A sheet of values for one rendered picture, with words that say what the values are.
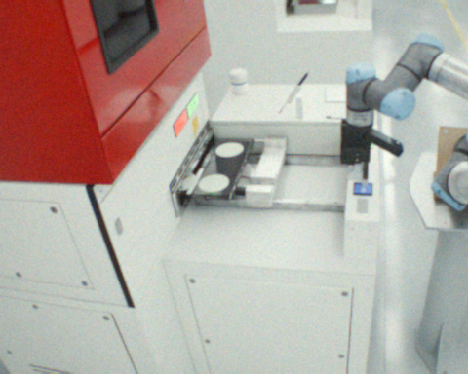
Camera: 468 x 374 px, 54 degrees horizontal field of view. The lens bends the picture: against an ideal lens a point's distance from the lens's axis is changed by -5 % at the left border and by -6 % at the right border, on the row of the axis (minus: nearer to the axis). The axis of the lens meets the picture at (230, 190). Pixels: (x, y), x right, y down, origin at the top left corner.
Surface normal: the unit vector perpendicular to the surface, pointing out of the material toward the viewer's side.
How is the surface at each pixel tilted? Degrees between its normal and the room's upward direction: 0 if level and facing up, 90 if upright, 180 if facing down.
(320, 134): 90
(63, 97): 90
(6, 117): 90
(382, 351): 0
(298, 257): 0
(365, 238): 90
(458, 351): 0
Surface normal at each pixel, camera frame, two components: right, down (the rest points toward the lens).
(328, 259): -0.12, -0.82
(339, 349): -0.24, 0.58
